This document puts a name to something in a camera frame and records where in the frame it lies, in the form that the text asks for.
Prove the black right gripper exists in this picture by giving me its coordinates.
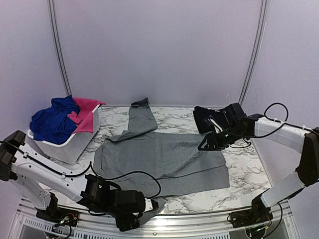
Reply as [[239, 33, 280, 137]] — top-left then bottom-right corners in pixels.
[[198, 125, 247, 151]]

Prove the black t-shirt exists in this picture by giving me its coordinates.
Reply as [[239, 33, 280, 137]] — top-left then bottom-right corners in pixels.
[[193, 106, 235, 134]]

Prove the grey garment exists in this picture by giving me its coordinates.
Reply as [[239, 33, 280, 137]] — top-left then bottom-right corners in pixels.
[[93, 97, 230, 212]]

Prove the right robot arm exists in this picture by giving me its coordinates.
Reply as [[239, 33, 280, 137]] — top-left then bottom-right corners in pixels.
[[193, 103, 319, 223]]

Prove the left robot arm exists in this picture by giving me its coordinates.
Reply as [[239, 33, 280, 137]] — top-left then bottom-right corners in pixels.
[[0, 130, 154, 232]]

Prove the white plastic laundry basket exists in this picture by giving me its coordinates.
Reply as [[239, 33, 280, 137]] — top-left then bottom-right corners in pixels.
[[27, 105, 100, 165]]

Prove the pink garment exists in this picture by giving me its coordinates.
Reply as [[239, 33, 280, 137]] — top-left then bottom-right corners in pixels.
[[68, 97, 106, 134]]

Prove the blue garment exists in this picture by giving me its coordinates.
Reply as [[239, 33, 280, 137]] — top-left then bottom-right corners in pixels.
[[29, 95, 80, 145]]

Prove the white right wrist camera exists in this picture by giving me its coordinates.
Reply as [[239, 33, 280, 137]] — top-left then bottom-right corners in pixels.
[[205, 116, 223, 133]]

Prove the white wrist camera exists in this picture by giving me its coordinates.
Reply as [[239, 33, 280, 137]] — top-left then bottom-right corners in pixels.
[[144, 198, 159, 213], [205, 116, 223, 133]]

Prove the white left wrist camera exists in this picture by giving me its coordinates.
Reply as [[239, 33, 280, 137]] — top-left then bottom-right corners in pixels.
[[144, 198, 159, 213]]

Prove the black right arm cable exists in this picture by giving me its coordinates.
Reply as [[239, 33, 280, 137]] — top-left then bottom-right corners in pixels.
[[229, 102, 315, 147]]

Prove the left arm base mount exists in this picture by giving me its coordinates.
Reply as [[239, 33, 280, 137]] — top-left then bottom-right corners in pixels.
[[36, 207, 79, 227]]

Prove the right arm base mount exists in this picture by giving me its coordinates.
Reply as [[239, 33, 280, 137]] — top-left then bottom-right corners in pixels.
[[227, 209, 273, 228]]

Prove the aluminium front frame rail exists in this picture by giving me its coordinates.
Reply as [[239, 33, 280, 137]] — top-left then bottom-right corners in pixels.
[[8, 197, 300, 239]]

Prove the right aluminium corner post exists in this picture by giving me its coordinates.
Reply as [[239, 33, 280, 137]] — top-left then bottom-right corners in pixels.
[[239, 0, 269, 106]]

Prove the aluminium corner post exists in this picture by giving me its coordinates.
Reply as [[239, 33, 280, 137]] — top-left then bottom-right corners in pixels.
[[239, 0, 269, 106], [47, 0, 72, 95]]

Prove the left aluminium corner post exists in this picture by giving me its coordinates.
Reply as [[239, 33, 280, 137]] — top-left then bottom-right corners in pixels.
[[47, 0, 72, 95]]

